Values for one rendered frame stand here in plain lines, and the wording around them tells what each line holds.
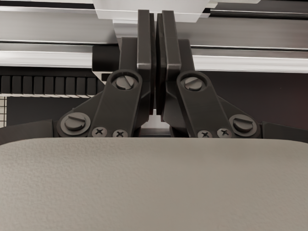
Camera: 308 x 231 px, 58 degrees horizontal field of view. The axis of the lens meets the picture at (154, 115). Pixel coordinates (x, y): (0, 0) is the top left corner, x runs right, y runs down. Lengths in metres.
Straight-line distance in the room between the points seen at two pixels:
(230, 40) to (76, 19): 0.25
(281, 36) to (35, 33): 0.39
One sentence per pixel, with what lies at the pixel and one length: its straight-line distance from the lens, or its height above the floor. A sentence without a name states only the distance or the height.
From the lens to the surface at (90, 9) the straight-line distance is 0.25.
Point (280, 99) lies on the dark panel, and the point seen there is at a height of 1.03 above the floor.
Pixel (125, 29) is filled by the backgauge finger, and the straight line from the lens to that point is 0.27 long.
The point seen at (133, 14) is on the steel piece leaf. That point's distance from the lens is 0.24.
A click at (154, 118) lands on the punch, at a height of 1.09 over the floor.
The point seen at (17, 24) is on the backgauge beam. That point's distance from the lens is 0.50.
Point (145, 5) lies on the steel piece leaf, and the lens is 0.23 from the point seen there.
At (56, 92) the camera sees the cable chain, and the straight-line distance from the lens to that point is 0.62.
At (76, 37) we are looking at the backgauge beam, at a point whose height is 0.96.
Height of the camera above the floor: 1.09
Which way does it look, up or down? 1 degrees down
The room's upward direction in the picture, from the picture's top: 179 degrees counter-clockwise
